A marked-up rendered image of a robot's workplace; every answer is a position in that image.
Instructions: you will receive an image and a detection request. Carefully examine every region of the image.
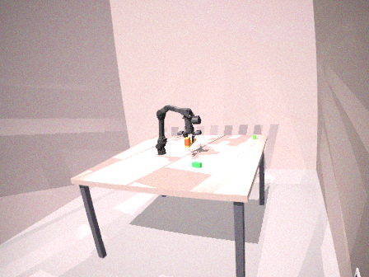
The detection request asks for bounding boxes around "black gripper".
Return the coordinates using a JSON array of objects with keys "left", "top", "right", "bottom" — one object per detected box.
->
[{"left": 178, "top": 124, "right": 202, "bottom": 143}]

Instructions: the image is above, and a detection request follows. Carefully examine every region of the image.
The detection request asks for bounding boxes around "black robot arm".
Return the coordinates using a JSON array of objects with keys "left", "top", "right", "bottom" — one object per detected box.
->
[{"left": 155, "top": 105, "right": 201, "bottom": 155}]

